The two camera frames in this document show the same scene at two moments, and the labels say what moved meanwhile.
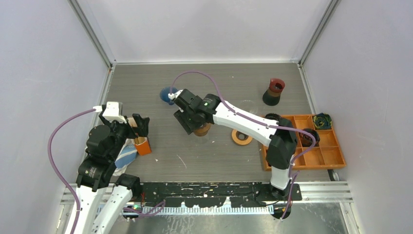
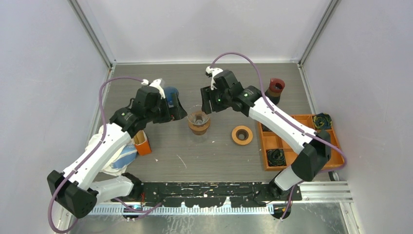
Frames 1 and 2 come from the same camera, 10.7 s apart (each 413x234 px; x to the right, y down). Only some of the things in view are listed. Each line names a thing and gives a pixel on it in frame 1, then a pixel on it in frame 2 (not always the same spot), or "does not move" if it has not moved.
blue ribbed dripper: x=164 y=92 does not move
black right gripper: x=180 y=115 to x=206 y=107
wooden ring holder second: x=240 y=138 does not move
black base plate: x=215 y=195 does not move
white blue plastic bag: x=127 y=155 does not move
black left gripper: x=141 y=129 to x=177 y=112
